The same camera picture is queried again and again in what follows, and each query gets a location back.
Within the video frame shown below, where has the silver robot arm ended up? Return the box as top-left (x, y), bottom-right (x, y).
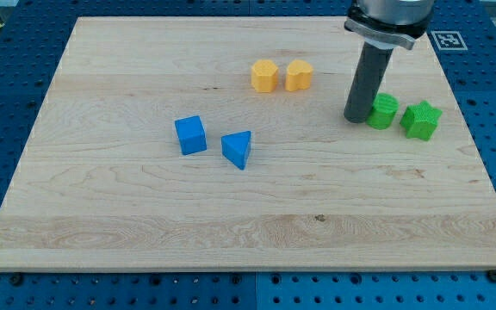
top-left (344, 0), bottom-right (435, 50)

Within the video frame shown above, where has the yellow heart block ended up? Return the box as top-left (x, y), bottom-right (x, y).
top-left (284, 59), bottom-right (313, 91)

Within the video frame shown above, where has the blue triangle block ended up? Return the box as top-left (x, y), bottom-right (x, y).
top-left (220, 131), bottom-right (251, 170)

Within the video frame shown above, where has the blue cube block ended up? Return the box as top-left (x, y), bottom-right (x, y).
top-left (174, 115), bottom-right (207, 155)

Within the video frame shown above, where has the yellow hexagon block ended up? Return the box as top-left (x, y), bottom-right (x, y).
top-left (251, 59), bottom-right (279, 93)

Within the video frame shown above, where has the wooden board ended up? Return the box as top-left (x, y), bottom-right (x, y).
top-left (0, 17), bottom-right (496, 273)

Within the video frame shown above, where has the green cylinder block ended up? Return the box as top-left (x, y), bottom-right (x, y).
top-left (366, 93), bottom-right (399, 130)

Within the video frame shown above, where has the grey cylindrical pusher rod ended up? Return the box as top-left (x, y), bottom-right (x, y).
top-left (344, 42), bottom-right (393, 123)

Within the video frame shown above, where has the green star block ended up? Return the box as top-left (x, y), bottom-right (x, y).
top-left (400, 101), bottom-right (443, 141)

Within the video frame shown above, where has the white fiducial marker tag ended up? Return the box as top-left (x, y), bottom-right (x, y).
top-left (431, 30), bottom-right (468, 51)

